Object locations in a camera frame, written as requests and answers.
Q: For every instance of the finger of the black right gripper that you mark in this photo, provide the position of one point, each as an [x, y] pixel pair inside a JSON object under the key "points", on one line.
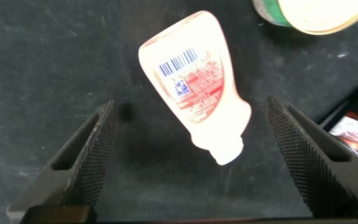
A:
{"points": [[315, 174], [82, 174]]}

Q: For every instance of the pink bottle with white cap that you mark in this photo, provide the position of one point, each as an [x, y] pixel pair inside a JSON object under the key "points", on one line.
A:
{"points": [[194, 87]]}

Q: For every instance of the black table cloth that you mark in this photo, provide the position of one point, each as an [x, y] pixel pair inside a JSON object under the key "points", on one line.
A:
{"points": [[42, 62]]}

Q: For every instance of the tin can with green label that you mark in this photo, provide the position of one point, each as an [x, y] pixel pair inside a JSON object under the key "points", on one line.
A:
{"points": [[315, 12]]}

